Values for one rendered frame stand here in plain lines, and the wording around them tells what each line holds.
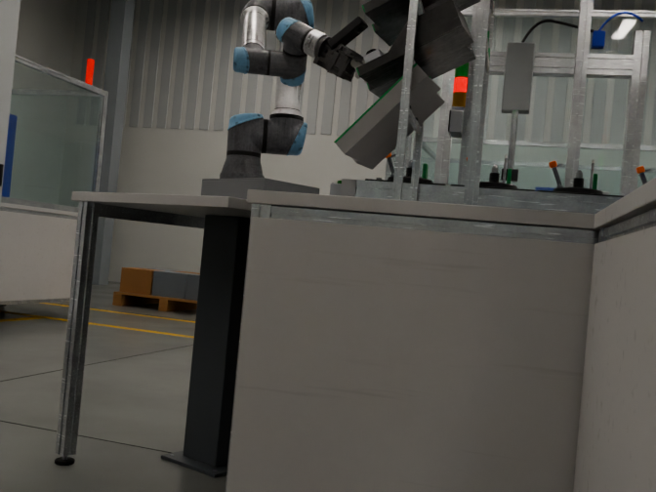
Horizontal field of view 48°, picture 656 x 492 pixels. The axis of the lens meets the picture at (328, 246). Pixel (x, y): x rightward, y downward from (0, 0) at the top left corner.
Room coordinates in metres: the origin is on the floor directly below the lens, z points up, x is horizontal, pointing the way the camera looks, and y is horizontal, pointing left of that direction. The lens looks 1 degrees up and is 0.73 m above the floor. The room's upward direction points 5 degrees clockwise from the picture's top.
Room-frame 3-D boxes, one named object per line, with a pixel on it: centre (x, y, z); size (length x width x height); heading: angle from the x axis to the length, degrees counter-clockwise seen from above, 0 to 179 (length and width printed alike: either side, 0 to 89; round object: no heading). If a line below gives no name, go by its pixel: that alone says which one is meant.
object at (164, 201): (2.48, 0.27, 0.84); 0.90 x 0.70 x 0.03; 143
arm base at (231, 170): (2.51, 0.31, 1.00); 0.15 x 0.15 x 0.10
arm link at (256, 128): (2.51, 0.31, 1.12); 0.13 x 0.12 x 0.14; 97
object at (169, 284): (8.02, 1.53, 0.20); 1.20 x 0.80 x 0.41; 73
